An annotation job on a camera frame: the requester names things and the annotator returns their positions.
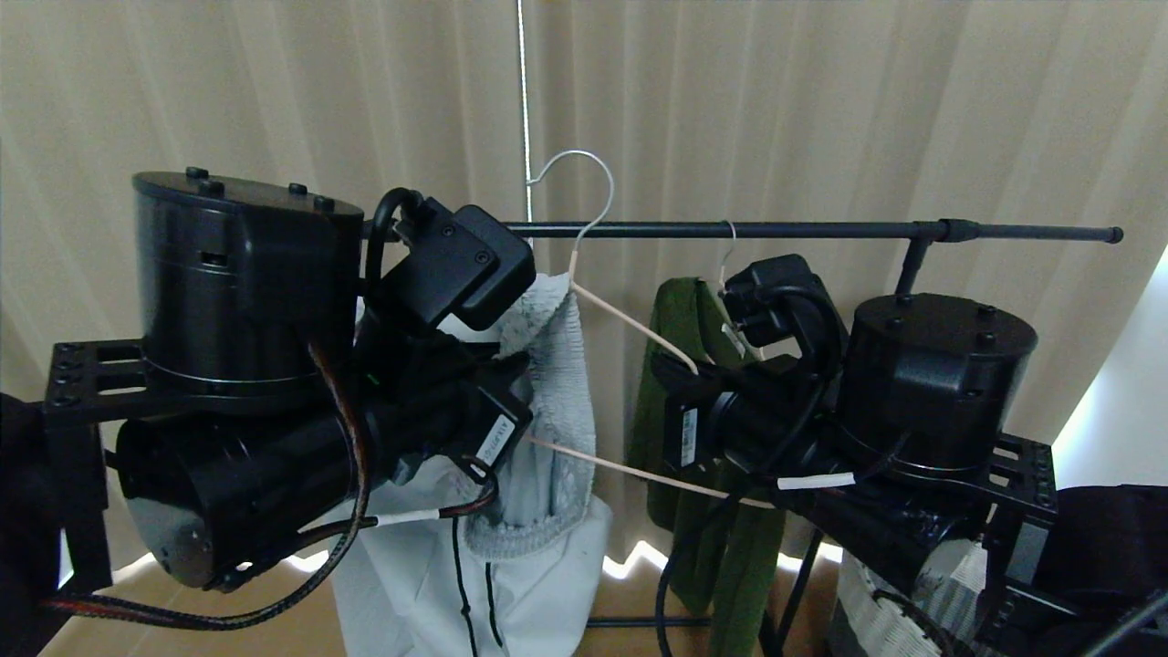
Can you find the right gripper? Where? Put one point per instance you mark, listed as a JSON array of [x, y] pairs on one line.
[[766, 420]]

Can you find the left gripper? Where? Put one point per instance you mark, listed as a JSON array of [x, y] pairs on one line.
[[274, 474]]

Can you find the green printed shirt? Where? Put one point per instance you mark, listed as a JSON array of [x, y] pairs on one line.
[[675, 319]]

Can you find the pink clothes hanger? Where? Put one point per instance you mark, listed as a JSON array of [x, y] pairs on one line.
[[639, 328], [732, 239]]

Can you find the pale grey shorts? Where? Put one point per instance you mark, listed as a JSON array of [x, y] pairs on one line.
[[547, 383]]

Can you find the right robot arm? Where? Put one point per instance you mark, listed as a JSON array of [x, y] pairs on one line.
[[931, 383]]

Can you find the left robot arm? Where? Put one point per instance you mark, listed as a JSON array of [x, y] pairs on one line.
[[237, 274]]

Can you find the black clothes rack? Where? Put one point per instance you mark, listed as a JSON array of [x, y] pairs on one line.
[[776, 229]]

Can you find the white laundry basket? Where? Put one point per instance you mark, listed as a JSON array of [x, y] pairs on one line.
[[867, 611]]

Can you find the beige curtain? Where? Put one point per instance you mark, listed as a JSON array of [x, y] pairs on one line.
[[821, 109]]

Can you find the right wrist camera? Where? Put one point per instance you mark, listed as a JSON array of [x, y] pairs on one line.
[[776, 292]]

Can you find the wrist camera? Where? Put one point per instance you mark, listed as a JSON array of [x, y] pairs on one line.
[[776, 292], [456, 265]]

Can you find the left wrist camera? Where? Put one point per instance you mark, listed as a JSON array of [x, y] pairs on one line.
[[456, 265]]

